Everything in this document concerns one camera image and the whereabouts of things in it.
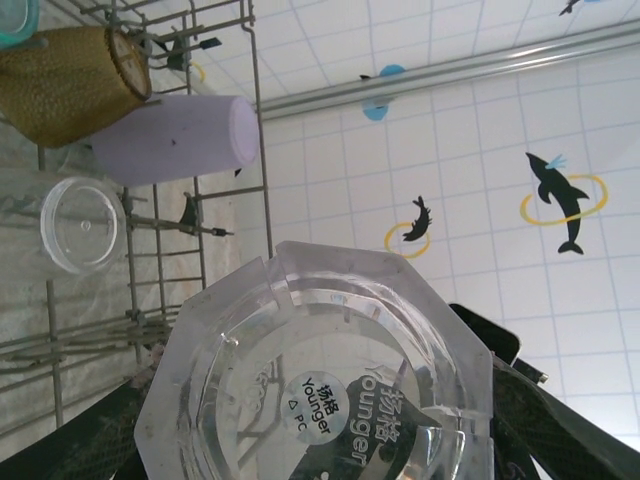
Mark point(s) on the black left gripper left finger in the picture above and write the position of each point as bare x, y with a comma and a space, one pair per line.
65, 445

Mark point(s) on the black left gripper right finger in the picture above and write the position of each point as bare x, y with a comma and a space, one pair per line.
560, 435

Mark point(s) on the clear round plastic cup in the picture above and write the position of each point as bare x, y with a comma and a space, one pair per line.
82, 225

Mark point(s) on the clear octagonal plastic cup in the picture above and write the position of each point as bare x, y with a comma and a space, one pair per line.
300, 350

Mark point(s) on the lilac opaque plastic cup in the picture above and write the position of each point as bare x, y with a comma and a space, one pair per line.
170, 145

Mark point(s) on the amber textured plastic cup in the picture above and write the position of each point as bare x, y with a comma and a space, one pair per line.
60, 85

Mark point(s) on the teal textured plastic cup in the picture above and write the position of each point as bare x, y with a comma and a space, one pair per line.
15, 25

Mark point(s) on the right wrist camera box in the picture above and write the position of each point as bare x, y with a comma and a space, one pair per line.
490, 330

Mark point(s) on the aluminium corner post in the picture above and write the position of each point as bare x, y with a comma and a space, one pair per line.
450, 65

